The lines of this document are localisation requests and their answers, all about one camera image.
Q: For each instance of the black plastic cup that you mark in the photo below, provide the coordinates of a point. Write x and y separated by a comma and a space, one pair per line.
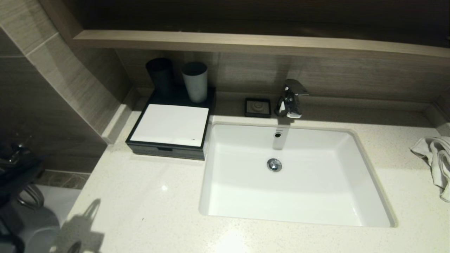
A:
161, 77

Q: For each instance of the black square soap dish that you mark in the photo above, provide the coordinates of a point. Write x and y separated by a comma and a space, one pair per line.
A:
258, 107

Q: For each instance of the white rectangular sink basin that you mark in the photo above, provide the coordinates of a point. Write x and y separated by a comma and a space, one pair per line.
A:
299, 196

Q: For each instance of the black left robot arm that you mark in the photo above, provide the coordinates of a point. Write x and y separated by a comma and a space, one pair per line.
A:
15, 175

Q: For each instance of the white crumpled towel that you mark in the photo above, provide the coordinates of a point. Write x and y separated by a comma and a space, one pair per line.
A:
437, 158

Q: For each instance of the chrome wall valve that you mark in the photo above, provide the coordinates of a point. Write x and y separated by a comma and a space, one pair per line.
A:
15, 150

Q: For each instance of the chrome faucet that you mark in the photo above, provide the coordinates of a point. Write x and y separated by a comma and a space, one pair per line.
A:
291, 102

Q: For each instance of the light wooden wall shelf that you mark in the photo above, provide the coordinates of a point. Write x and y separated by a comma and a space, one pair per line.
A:
246, 44

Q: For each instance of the black amenity box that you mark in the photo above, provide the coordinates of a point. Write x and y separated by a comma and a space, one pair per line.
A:
175, 100

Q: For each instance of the grey plastic cup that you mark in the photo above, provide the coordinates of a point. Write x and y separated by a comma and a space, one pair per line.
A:
195, 84

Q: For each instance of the chrome sink drain stopper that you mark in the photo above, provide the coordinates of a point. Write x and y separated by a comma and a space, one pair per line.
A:
274, 164

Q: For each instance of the white rectangular mat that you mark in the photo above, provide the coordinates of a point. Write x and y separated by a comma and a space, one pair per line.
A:
172, 124

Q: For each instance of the grey toilet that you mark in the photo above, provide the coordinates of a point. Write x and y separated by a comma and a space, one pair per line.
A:
38, 228

